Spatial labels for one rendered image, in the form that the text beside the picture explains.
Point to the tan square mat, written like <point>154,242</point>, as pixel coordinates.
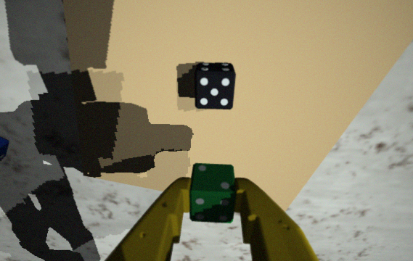
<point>304,69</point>

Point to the green die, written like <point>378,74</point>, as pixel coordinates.
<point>212,193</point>

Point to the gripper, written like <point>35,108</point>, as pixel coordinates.
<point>266,227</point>

